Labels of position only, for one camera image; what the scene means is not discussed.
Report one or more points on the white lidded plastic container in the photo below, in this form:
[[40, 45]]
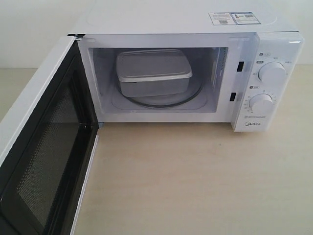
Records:
[[157, 72]]

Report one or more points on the white microwave door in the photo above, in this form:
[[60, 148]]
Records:
[[47, 142]]

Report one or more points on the white Midea microwave oven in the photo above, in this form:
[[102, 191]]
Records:
[[228, 57]]

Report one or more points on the glass turntable plate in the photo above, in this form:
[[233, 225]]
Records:
[[196, 85]]

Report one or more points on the lower white timer knob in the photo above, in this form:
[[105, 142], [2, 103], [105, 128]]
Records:
[[261, 104]]

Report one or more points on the upper white power knob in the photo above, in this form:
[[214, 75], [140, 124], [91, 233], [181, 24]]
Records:
[[272, 72]]

